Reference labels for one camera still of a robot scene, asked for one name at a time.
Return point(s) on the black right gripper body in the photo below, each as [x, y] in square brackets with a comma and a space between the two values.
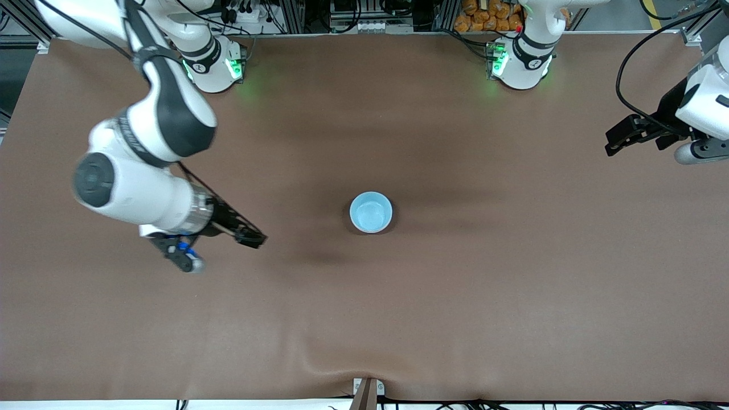
[222, 218]

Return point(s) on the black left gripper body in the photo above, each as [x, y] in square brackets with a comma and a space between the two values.
[667, 114]

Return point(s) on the light blue bowl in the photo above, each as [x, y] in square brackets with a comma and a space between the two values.
[371, 212]

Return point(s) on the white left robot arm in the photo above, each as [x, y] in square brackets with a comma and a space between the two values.
[521, 68]

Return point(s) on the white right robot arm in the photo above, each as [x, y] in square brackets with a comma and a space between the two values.
[142, 199]

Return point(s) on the brown table mat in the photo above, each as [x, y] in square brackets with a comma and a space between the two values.
[364, 313]

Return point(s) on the bag of orange items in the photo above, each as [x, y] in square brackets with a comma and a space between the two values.
[484, 17]

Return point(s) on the white power strip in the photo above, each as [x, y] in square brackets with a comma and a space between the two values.
[248, 16]
[370, 26]

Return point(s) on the aluminium frame profile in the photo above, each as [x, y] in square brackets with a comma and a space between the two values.
[692, 39]
[43, 46]

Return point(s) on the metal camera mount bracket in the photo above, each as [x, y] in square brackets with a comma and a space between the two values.
[364, 398]

